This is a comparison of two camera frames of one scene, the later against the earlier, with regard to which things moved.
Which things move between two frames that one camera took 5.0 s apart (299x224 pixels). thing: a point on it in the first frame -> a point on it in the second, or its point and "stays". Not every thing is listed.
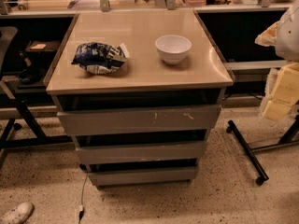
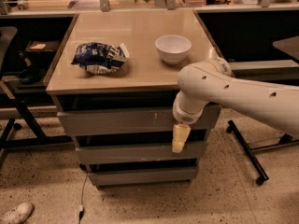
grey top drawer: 138,120 stays
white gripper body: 289,37 -> 184,116
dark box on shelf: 44,49 stays
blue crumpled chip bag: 101,58 stays
